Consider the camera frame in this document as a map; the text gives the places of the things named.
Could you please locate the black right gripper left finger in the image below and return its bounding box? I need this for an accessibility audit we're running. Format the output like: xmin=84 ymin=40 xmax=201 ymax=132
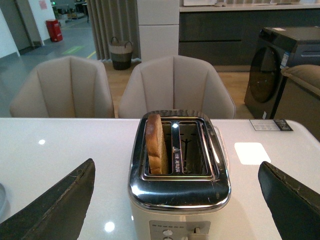
xmin=0 ymin=158 xmax=96 ymax=240

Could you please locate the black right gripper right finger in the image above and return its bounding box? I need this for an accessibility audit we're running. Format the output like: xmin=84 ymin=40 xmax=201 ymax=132
xmin=258 ymin=161 xmax=320 ymax=240

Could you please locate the light blue round plate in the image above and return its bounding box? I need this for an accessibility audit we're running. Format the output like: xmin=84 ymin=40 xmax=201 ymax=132
xmin=0 ymin=184 xmax=7 ymax=220

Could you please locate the slice of brown bread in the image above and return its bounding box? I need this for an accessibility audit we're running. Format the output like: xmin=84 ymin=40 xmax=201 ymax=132
xmin=145 ymin=114 xmax=169 ymax=175

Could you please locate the printed label card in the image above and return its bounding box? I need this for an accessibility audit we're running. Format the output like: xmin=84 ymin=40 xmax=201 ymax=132
xmin=249 ymin=119 xmax=293 ymax=132

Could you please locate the white chrome two-slot toaster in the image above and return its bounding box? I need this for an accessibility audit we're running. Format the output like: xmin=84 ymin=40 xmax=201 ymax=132
xmin=128 ymin=110 xmax=231 ymax=240

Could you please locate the beige cushioned sofa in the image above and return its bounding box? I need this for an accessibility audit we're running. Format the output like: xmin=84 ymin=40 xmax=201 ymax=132
xmin=274 ymin=64 xmax=320 ymax=140

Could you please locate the beige chair on left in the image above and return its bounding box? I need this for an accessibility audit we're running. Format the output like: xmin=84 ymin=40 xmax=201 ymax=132
xmin=9 ymin=56 xmax=115 ymax=118

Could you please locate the beige chair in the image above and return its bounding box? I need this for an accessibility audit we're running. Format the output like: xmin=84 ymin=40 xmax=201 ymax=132
xmin=9 ymin=56 xmax=115 ymax=118
xmin=118 ymin=55 xmax=236 ymax=119

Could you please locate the dark grey washing machine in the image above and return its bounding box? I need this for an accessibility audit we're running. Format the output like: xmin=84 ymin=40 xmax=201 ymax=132
xmin=244 ymin=26 xmax=320 ymax=119

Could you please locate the beige chair on right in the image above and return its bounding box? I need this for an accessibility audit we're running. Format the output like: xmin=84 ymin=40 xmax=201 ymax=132
xmin=118 ymin=55 xmax=236 ymax=119

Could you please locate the woven laundry basket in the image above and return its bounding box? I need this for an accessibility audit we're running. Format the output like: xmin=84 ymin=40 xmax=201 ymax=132
xmin=108 ymin=36 xmax=133 ymax=70

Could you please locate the dark grey kitchen counter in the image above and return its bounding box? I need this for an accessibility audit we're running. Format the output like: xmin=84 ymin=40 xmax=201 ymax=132
xmin=178 ymin=5 xmax=320 ymax=66

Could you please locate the red cabinet box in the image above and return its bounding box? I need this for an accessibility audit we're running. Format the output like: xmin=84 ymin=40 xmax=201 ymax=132
xmin=45 ymin=19 xmax=63 ymax=42

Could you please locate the grey pleated curtain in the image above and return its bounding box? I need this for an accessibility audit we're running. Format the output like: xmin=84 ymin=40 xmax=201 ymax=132
xmin=86 ymin=0 xmax=141 ymax=60

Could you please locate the white tall cabinet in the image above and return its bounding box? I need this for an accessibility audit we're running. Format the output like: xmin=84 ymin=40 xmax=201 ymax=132
xmin=137 ymin=0 xmax=180 ymax=62

